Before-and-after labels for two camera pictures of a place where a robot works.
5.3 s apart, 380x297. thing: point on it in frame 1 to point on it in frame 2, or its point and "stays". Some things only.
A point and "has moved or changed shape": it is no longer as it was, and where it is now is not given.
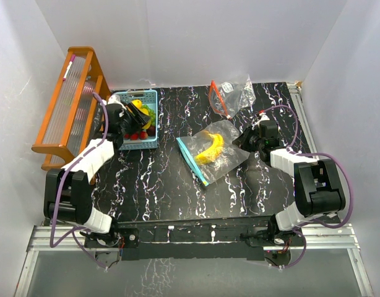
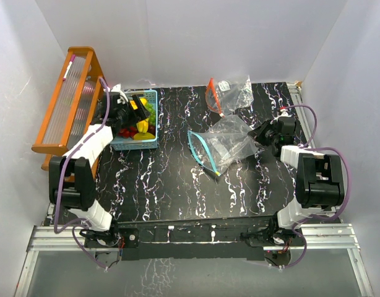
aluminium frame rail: (62, 239) stays
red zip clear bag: (226, 98) stays
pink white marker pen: (69, 67) stays
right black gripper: (241, 142) to (258, 132)
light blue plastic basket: (149, 98) stays
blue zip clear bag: (211, 151) has moved or changed shape
